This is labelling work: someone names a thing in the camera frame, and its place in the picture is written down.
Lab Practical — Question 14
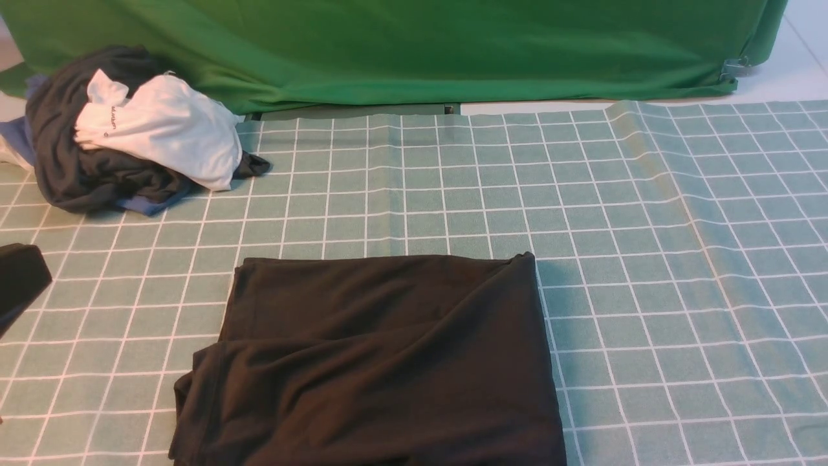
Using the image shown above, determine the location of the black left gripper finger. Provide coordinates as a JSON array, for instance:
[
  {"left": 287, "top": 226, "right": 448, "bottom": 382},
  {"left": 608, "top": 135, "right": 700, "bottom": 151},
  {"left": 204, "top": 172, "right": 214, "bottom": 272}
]
[{"left": 1, "top": 243, "right": 52, "bottom": 336}]

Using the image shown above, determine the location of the dark gray long-sleeved shirt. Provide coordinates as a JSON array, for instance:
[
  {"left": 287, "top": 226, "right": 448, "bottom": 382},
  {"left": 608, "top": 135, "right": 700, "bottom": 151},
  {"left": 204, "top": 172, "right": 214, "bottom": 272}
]
[{"left": 169, "top": 252, "right": 567, "bottom": 465}]

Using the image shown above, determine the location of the white crumpled shirt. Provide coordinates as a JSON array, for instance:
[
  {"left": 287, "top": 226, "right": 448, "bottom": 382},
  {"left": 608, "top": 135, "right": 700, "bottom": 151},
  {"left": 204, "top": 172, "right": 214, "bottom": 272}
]
[{"left": 74, "top": 70, "right": 245, "bottom": 192}]

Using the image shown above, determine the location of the dark gray crumpled garment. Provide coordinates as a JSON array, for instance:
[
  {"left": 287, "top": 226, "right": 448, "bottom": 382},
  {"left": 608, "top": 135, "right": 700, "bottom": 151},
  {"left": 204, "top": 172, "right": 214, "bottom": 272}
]
[{"left": 26, "top": 45, "right": 271, "bottom": 216}]

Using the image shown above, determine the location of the blue crumpled garment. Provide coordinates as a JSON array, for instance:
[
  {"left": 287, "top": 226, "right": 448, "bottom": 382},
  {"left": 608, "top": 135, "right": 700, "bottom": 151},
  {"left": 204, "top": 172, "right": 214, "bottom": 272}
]
[{"left": 2, "top": 65, "right": 193, "bottom": 216}]

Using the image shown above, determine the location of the green backdrop cloth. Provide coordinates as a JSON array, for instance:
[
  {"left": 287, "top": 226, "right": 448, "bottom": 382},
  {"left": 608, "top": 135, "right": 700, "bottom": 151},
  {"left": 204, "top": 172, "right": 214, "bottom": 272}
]
[{"left": 2, "top": 1, "right": 787, "bottom": 114}]

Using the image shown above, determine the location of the green grid table mat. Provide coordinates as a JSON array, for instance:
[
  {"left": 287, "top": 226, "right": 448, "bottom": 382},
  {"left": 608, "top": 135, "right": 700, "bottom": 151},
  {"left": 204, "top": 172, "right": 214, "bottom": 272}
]
[{"left": 1, "top": 101, "right": 827, "bottom": 465}]

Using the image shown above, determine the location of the metal binder clip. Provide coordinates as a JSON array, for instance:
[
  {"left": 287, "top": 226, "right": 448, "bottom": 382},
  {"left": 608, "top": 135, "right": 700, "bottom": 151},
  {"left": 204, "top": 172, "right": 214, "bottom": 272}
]
[{"left": 719, "top": 56, "right": 754, "bottom": 82}]

